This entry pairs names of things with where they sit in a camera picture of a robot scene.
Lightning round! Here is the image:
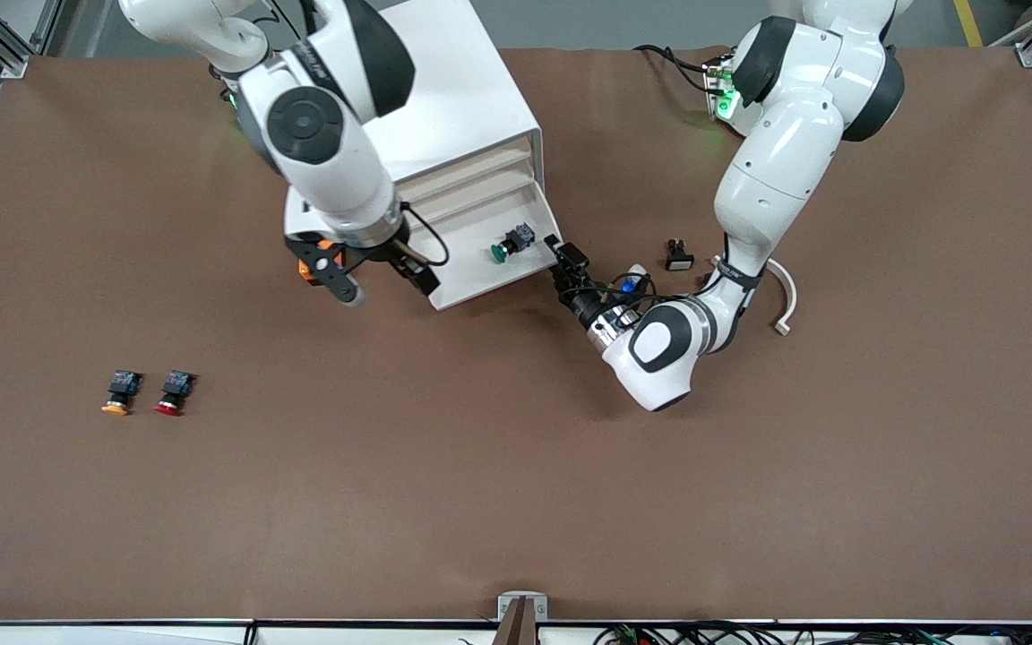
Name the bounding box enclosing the white curved plastic bracket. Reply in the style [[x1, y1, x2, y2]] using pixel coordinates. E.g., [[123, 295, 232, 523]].
[[710, 254, 798, 338]]

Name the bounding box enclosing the yellow mushroom push button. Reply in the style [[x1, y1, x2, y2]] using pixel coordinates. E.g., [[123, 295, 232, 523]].
[[101, 370, 142, 417]]

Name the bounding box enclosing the black cable bundle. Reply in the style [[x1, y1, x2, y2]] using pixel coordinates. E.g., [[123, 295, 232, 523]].
[[592, 621, 1032, 645]]

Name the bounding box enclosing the brown table cover mat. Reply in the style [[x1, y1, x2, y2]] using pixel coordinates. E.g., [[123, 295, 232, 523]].
[[0, 43, 1032, 624]]

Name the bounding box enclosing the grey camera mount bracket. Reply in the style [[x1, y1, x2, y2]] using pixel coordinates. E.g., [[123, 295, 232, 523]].
[[496, 591, 549, 645]]

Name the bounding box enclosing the green mushroom push button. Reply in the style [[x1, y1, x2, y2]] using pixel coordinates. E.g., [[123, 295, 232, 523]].
[[491, 222, 537, 264]]

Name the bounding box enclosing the orange button enclosure box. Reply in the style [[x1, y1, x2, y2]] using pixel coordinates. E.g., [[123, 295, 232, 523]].
[[297, 237, 344, 286]]

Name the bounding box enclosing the black arm base cable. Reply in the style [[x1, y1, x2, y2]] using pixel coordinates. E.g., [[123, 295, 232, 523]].
[[632, 43, 716, 90]]

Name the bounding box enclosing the red mushroom push button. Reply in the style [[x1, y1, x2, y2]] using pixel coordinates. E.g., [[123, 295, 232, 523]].
[[154, 369, 197, 417]]

